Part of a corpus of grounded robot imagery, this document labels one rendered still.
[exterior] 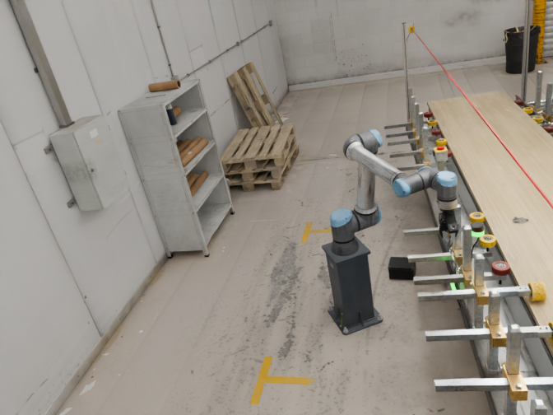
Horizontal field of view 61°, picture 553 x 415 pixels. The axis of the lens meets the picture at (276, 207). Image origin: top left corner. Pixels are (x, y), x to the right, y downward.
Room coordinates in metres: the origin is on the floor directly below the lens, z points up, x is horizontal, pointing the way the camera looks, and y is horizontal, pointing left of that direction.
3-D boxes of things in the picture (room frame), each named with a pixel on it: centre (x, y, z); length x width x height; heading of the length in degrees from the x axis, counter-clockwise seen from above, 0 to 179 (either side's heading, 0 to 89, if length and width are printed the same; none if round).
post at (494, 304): (1.40, -0.76, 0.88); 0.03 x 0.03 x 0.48; 76
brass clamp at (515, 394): (1.13, -0.69, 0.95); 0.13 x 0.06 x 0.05; 166
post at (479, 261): (1.64, -0.82, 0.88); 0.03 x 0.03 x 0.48; 76
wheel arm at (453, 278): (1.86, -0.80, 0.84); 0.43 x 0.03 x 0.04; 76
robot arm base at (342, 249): (2.71, -0.41, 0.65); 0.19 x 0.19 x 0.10
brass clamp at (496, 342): (1.37, -0.75, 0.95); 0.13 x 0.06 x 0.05; 166
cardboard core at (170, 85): (4.59, 0.80, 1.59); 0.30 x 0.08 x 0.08; 72
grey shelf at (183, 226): (4.48, 0.83, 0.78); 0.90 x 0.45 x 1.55; 162
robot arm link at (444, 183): (1.96, -0.81, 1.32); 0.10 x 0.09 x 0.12; 16
